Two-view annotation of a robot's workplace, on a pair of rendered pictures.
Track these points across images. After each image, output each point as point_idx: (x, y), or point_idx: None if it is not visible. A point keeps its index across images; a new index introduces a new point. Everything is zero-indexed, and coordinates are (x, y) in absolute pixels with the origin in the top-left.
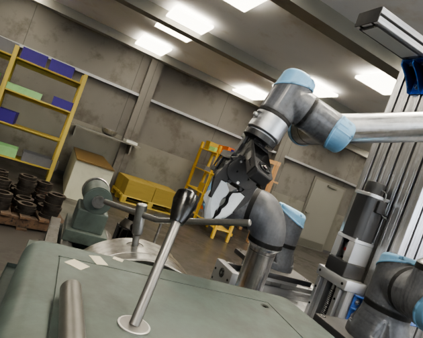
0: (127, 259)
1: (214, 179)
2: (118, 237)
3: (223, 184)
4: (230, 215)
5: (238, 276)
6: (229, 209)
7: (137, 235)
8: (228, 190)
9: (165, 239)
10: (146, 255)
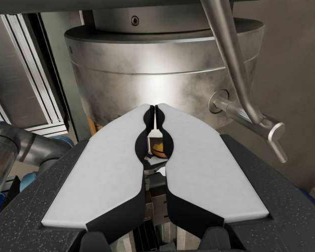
0: (242, 34)
1: (301, 192)
2: (154, 238)
3: (231, 197)
4: None
5: None
6: (112, 137)
7: (234, 100)
8: (172, 189)
9: None
10: (214, 60)
